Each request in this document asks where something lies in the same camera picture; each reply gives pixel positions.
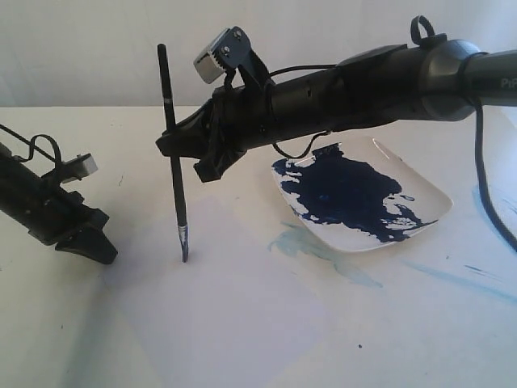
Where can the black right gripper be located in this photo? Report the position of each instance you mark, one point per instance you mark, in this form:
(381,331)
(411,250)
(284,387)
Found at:
(227,125)

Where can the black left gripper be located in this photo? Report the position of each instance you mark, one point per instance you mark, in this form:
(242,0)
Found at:
(56,219)

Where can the black paintbrush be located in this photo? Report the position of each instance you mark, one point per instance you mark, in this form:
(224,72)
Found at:
(175,164)

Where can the white paper sheet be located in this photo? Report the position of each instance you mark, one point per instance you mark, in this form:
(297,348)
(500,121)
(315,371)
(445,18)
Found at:
(231,316)

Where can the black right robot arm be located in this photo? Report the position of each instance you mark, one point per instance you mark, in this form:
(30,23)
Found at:
(442,82)

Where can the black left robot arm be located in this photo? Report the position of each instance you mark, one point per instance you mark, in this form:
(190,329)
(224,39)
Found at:
(21,188)

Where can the white square paint plate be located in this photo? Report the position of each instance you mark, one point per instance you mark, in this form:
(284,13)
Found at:
(357,195)

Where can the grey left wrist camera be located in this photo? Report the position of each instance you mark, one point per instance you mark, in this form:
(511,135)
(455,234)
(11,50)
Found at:
(78,168)

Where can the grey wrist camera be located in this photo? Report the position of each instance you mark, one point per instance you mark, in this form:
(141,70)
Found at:
(78,168)
(224,54)

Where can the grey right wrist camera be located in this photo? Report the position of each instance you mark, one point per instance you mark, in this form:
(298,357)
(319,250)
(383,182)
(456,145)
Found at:
(224,54)

